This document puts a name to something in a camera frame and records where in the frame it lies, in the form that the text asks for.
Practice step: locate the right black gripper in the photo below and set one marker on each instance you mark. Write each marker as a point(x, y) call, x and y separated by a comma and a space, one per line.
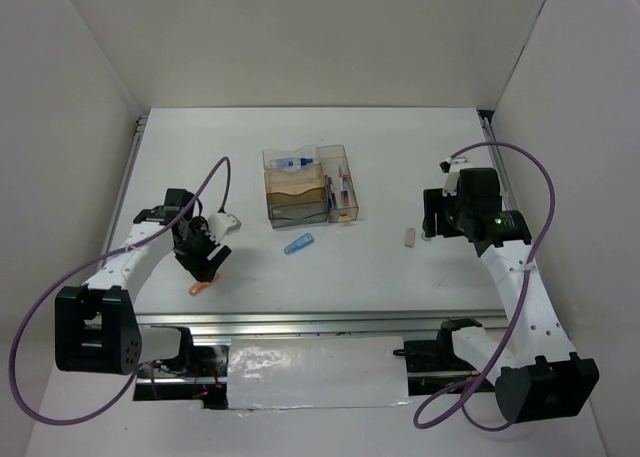
point(435, 202)

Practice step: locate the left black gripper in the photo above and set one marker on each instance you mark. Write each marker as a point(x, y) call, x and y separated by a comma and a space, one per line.
point(201, 267)

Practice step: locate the orange transparent case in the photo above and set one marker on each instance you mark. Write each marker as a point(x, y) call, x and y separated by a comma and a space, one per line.
point(199, 287)

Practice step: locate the red gel pen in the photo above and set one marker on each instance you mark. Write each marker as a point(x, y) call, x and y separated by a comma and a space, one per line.
point(345, 195)

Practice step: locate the small blue cap bottle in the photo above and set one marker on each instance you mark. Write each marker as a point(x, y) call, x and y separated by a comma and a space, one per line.
point(290, 164)

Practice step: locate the black gel pen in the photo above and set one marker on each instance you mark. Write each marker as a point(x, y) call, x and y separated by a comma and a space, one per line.
point(332, 193)

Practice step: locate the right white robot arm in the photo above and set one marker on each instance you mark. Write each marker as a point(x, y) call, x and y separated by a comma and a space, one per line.
point(538, 374)

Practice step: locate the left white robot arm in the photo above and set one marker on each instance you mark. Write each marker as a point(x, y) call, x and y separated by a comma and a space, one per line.
point(96, 329)

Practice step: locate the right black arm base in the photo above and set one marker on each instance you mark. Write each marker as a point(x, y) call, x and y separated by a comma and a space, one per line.
point(432, 355)

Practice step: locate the tiered clear stationery organizer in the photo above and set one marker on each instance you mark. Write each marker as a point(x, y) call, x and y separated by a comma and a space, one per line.
point(295, 198)

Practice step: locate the beige eraser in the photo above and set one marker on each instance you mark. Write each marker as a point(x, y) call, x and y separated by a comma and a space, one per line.
point(410, 237)

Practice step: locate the blue transparent case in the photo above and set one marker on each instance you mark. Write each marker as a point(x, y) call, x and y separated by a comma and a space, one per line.
point(298, 244)

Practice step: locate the clear pen tray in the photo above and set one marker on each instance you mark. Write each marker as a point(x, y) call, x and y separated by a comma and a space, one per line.
point(331, 157)

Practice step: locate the white foil sheet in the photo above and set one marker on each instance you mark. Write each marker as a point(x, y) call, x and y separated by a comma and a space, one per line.
point(341, 372)

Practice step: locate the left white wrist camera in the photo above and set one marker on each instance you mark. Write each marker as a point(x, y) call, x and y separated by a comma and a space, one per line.
point(222, 224)

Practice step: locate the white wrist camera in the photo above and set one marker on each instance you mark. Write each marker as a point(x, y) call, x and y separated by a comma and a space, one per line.
point(222, 224)
point(452, 167)

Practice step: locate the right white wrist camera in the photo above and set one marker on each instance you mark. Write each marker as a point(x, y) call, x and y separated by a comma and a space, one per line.
point(452, 167)

